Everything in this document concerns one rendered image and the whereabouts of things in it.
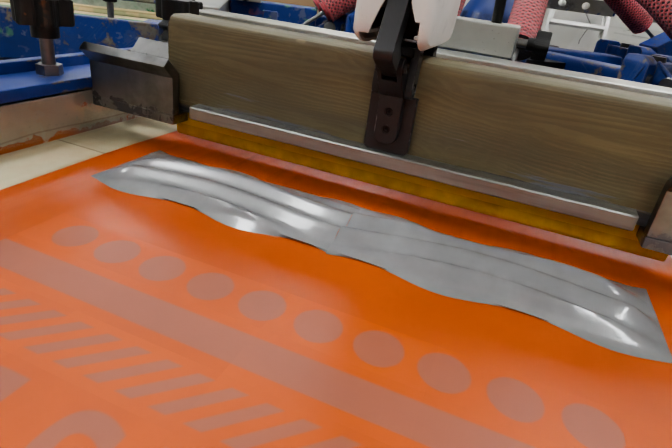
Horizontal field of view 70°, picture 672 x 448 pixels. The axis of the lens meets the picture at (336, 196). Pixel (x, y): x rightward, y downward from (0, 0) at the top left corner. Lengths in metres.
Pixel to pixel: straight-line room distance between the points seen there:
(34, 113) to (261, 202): 0.20
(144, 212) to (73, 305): 0.09
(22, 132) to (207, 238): 0.19
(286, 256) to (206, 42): 0.19
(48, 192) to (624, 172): 0.36
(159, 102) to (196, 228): 0.15
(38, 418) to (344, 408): 0.10
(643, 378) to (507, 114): 0.16
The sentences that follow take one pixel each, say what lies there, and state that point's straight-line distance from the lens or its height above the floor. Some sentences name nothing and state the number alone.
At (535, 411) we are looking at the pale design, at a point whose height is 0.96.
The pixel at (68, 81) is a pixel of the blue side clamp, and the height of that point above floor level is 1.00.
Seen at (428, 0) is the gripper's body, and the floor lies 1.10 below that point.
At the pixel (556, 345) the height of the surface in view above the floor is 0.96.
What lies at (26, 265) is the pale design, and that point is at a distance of 0.28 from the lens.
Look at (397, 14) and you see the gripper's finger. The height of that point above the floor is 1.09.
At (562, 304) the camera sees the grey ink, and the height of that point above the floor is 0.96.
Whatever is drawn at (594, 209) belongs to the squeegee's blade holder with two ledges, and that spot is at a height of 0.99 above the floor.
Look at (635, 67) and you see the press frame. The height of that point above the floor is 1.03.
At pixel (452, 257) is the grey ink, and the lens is 0.29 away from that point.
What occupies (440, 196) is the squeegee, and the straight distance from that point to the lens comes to 0.36.
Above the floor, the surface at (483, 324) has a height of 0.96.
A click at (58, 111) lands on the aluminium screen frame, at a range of 0.45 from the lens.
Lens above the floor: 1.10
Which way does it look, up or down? 24 degrees down
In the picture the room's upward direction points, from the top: 8 degrees clockwise
